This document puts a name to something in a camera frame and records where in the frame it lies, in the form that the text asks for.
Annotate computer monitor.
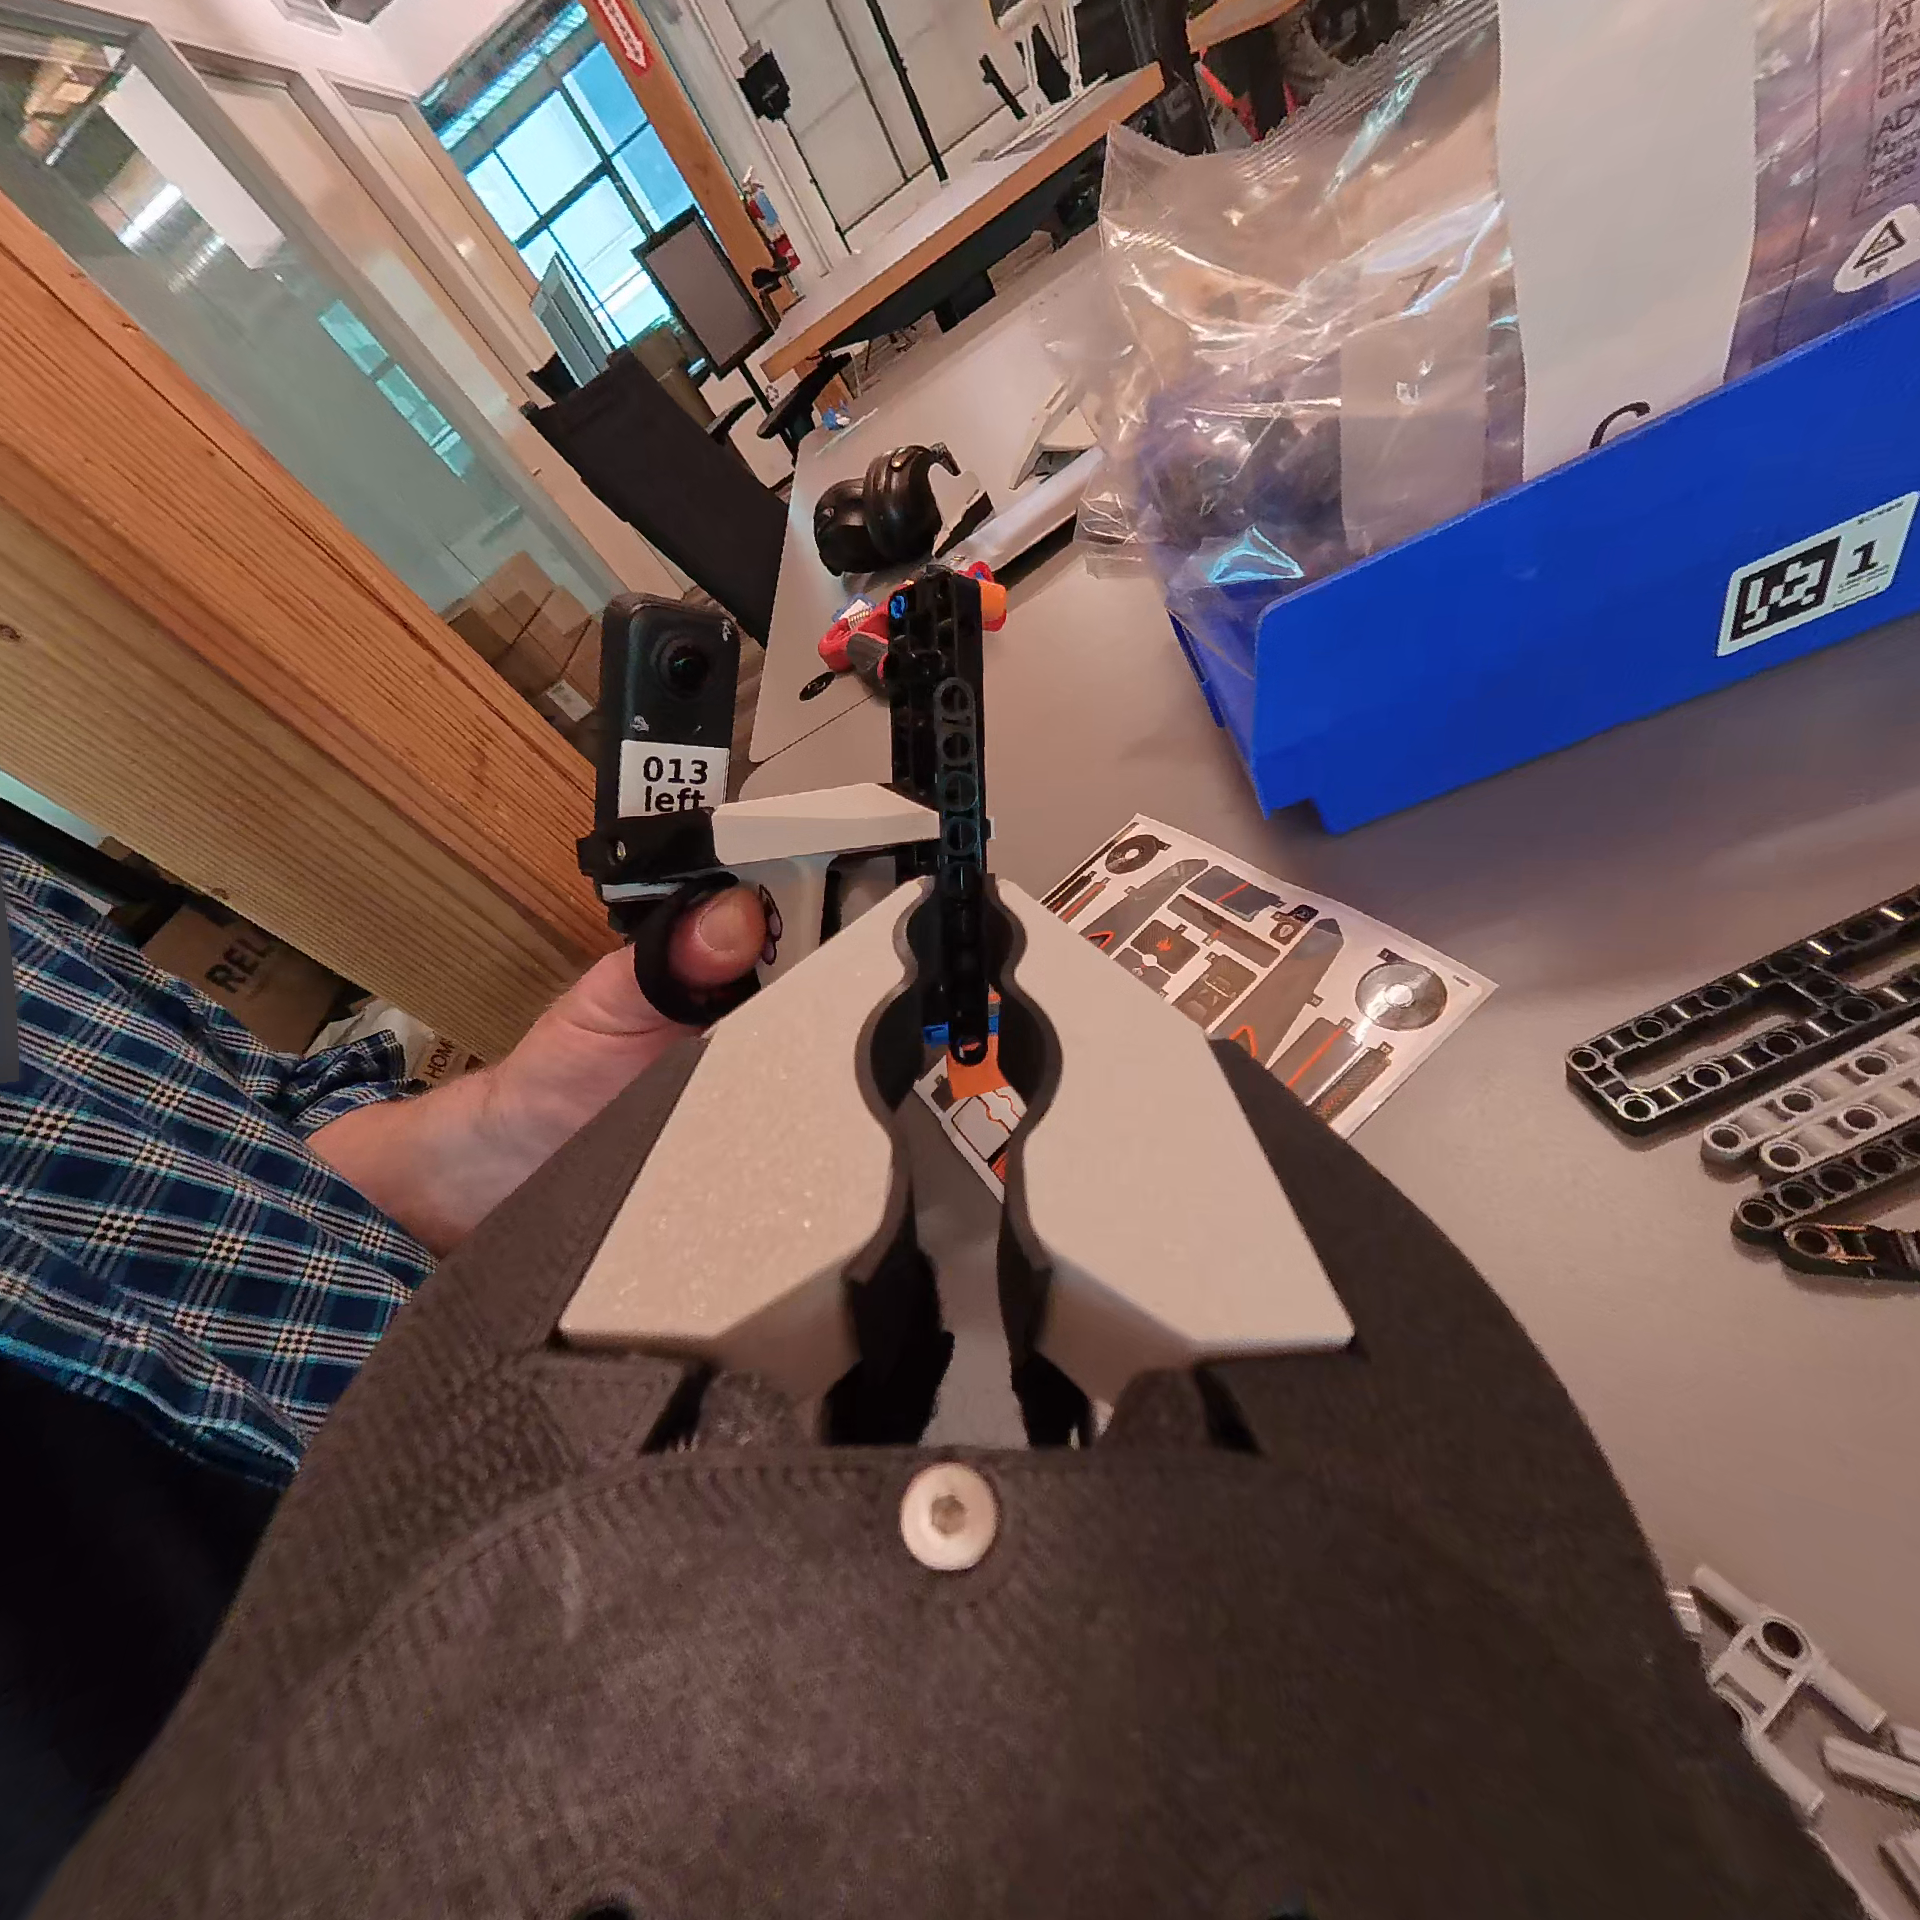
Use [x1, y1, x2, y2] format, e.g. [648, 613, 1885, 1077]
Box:
[631, 208, 777, 379]

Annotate dark navy garment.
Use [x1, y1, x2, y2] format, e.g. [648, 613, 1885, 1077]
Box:
[0, 1351, 309, 1905]

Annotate blue plastic bin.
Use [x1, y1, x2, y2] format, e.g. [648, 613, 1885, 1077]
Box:
[1169, 292, 1920, 836]

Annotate white plastic bag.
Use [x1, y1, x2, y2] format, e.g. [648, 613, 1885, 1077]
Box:
[306, 992, 500, 1086]

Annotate clear plastic parts bags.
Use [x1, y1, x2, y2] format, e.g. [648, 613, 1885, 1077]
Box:
[1078, 0, 1920, 606]

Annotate person's left forearm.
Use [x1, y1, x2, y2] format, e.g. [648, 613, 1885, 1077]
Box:
[300, 1036, 594, 1260]

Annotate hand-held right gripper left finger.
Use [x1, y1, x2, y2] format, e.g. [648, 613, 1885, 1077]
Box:
[554, 879, 952, 1448]

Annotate red hand grip tool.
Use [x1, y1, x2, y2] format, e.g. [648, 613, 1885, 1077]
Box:
[813, 593, 904, 684]

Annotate person's left hand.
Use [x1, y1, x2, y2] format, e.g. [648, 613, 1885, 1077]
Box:
[498, 891, 767, 1161]

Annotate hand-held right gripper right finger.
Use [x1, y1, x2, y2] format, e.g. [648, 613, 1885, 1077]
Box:
[982, 872, 1360, 1448]

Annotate pile of light grey lego pieces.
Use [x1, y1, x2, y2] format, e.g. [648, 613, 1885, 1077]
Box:
[1668, 1563, 1920, 1849]

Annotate white folded stand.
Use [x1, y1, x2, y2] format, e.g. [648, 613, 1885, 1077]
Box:
[1008, 373, 1114, 491]

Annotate black studless lego beam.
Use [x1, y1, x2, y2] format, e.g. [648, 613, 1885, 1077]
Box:
[882, 558, 1008, 903]

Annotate blue plaid shirt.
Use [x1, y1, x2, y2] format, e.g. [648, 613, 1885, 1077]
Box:
[0, 838, 454, 1491]

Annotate black office chair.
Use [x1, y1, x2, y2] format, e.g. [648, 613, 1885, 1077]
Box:
[520, 349, 792, 648]

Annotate lego sticker sheet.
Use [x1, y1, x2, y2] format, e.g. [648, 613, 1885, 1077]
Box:
[919, 813, 1498, 1200]

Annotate stack of cardboard boxes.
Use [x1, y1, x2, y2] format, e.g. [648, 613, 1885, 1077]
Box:
[438, 544, 605, 725]

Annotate light grey lego liftarm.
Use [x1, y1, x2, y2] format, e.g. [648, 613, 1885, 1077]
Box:
[1697, 1036, 1920, 1182]

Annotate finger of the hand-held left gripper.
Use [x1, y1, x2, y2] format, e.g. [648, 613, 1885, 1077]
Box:
[710, 780, 980, 877]

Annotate black curved fender parts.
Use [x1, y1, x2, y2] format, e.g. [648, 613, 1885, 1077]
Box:
[810, 439, 964, 577]

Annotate wooden plywood partition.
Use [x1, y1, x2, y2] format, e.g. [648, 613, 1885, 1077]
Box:
[0, 192, 634, 1069]

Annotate long wooden-edged table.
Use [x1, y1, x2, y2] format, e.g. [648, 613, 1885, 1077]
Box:
[753, 0, 1309, 388]

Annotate silver laptop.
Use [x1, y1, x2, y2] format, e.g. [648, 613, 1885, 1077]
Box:
[960, 449, 1114, 589]

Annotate black lego frame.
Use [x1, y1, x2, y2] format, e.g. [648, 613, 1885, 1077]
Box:
[1564, 881, 1920, 1128]

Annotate brown cardboard box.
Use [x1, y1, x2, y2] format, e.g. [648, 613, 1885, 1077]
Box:
[138, 895, 377, 1052]

